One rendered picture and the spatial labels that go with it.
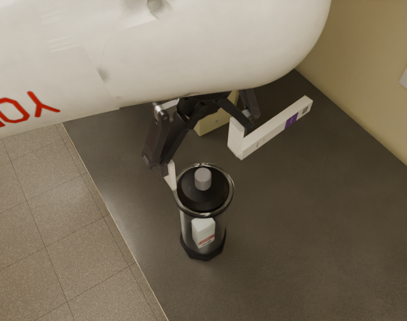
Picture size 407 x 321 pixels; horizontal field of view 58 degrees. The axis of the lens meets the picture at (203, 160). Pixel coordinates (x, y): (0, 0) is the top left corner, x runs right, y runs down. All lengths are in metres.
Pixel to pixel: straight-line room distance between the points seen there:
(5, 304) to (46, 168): 0.73
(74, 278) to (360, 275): 1.36
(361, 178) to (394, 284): 0.26
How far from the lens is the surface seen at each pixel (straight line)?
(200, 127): 0.98
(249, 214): 0.88
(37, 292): 1.94
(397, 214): 0.99
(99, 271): 1.88
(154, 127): 0.47
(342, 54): 1.12
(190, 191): 0.63
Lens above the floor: 1.72
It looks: 55 degrees down
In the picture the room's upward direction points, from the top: straight up
